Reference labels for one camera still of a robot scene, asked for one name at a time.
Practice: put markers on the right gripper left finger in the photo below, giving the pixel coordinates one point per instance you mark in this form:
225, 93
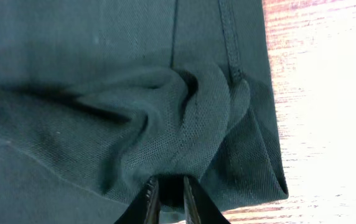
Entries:
145, 208

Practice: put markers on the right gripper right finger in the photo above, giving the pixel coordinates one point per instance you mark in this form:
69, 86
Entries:
199, 207

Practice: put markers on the black t-shirt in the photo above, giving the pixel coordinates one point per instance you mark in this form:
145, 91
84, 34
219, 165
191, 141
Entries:
98, 96

